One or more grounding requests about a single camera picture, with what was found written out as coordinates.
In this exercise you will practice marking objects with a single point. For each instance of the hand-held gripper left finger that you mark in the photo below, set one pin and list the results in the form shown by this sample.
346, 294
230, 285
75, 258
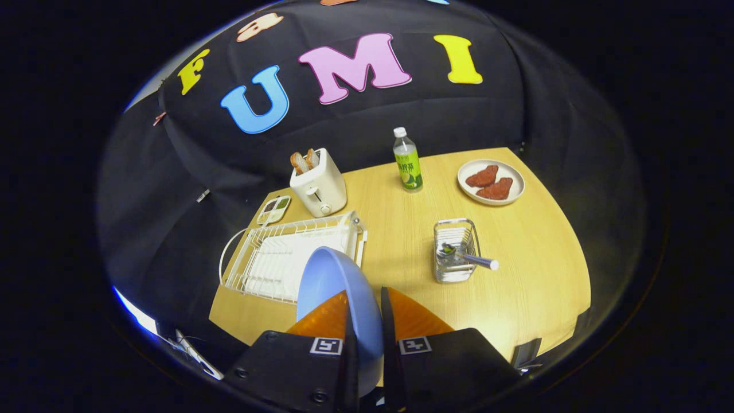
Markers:
351, 373

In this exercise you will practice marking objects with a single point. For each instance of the white plate with meat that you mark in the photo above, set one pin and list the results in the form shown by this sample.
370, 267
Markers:
513, 171

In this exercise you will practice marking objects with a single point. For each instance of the light blue plate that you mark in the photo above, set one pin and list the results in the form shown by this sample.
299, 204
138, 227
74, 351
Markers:
332, 275

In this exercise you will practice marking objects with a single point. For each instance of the white side desk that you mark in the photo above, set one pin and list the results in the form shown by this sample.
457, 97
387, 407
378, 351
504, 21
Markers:
198, 355

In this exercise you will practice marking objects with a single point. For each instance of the white divided seasoning tray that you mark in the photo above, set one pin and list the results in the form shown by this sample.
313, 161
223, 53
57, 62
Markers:
274, 209

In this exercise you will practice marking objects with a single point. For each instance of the red meat piece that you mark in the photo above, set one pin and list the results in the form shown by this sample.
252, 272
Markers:
483, 176
495, 189

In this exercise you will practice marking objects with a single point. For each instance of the toasted bread slice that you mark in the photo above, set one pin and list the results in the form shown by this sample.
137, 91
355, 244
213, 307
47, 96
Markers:
299, 163
312, 158

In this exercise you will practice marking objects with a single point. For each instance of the orange cloth clip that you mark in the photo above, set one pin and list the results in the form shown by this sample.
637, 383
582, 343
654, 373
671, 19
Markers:
159, 118

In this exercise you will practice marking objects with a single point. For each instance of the white toaster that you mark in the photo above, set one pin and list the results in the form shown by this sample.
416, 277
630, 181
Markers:
318, 186

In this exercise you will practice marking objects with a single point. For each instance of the green label drink bottle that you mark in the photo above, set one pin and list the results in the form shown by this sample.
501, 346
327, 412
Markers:
408, 163

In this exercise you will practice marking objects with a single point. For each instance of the silver cloth clip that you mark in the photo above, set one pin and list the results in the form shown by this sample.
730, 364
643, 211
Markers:
203, 195

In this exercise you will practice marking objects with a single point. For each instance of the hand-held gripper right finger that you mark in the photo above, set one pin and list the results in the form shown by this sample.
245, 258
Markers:
390, 367

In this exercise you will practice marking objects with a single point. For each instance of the black backdrop cloth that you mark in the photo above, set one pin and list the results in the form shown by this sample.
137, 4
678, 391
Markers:
487, 115

